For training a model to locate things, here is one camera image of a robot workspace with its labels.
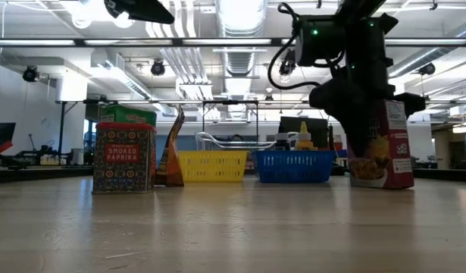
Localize black ceiling spotlight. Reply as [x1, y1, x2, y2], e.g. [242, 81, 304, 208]
[22, 65, 40, 83]
[150, 58, 167, 77]
[418, 62, 437, 77]
[278, 49, 299, 77]

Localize yellow slotted plastic basket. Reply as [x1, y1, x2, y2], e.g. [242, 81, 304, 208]
[177, 149, 249, 183]

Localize brown stand-up pouch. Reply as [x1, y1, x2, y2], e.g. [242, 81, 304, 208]
[155, 107, 186, 187]

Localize clear plastic bin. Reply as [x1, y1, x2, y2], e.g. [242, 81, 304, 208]
[195, 130, 300, 152]

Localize smoked paprika tin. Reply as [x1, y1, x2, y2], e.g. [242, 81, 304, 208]
[92, 121, 157, 196]

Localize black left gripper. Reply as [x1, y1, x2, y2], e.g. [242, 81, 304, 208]
[103, 0, 176, 25]

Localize black monitor back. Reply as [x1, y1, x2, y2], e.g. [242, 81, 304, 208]
[280, 116, 329, 151]

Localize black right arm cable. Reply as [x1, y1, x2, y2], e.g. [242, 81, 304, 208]
[267, 2, 323, 91]

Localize silver ventilation duct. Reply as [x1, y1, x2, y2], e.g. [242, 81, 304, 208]
[215, 0, 268, 79]

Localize dark wall screen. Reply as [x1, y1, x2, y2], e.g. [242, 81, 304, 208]
[0, 122, 17, 148]

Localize purple Raisin Bran box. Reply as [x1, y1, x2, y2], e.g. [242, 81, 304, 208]
[346, 99, 415, 190]

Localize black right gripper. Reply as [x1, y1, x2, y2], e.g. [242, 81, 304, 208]
[308, 77, 427, 158]

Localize green cereal box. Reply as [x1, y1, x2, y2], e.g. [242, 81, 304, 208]
[99, 104, 158, 128]

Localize blue slotted plastic basket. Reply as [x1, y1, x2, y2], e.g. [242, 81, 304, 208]
[254, 149, 336, 184]

